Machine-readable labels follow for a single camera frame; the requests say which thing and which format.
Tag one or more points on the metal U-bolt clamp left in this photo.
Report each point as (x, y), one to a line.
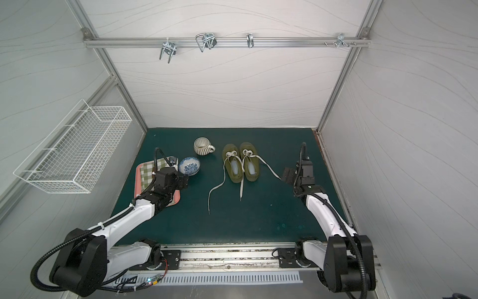
(168, 50)

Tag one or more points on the striped ceramic mug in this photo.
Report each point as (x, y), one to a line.
(203, 146)

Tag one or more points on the small metal hook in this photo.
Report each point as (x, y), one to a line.
(250, 40)

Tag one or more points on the pink plastic tray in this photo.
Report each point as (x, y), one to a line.
(137, 179)

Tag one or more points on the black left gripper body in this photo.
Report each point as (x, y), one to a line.
(182, 180)

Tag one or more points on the green canvas shoe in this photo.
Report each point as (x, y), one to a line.
(229, 153)
(248, 152)

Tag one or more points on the aluminium top rail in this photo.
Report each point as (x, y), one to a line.
(93, 42)

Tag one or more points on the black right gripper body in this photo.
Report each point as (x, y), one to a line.
(289, 175)

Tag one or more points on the light blue insole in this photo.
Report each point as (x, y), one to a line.
(235, 167)
(251, 168)

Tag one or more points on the white slotted cable duct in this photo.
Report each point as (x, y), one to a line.
(231, 278)

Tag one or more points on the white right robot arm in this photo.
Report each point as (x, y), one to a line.
(345, 261)

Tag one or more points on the blue floral ceramic bowl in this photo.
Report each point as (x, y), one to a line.
(189, 166)

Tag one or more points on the metal U-bolt clamp middle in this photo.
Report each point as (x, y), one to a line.
(205, 41)

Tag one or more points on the white wire basket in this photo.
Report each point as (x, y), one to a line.
(71, 158)

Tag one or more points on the metal bracket with screws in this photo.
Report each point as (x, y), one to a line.
(340, 42)

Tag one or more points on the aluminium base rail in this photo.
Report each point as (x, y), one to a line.
(235, 258)

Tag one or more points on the green white checkered cloth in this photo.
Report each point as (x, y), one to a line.
(149, 170)

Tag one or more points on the metal u-bolt clamp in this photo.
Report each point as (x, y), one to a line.
(205, 41)
(168, 50)

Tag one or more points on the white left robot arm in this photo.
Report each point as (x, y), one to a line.
(85, 261)

